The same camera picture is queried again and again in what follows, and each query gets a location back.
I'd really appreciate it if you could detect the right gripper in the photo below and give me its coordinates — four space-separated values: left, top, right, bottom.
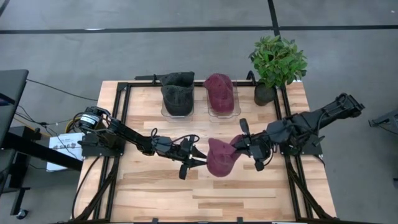
237 117 275 172

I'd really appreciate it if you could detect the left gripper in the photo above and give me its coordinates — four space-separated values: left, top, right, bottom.
167 134 208 181

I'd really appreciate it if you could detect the maroon baseball cap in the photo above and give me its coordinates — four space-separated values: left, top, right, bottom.
203 73 236 114
205 134 247 179

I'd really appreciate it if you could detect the clear plastic bin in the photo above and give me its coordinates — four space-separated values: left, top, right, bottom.
160 73 195 120
206 73 242 120

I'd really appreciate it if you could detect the green potted plant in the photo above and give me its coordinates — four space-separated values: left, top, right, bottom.
248 34 308 107

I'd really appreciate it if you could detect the black metal bar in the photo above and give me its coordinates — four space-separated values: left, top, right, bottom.
134 73 164 82

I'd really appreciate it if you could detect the white paper sheet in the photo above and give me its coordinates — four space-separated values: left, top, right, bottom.
46 132 85 172

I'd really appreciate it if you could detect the black stand foot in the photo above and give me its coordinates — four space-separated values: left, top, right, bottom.
368 108 398 137

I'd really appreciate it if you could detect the black desk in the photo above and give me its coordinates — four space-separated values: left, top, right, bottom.
0 68 83 220

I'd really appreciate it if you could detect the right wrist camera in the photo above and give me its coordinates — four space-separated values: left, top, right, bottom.
248 144 266 160

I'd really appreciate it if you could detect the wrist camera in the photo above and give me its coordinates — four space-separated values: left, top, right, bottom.
178 138 192 154
248 144 266 160

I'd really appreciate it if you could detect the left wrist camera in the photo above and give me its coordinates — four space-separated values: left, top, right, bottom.
178 138 192 154

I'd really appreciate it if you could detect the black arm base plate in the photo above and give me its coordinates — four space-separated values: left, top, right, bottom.
80 133 126 157
277 129 323 156

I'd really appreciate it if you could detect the black aluminium table frame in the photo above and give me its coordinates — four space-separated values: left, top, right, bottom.
70 73 340 224

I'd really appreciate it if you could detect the black floor cable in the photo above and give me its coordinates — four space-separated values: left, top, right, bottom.
26 78 99 103

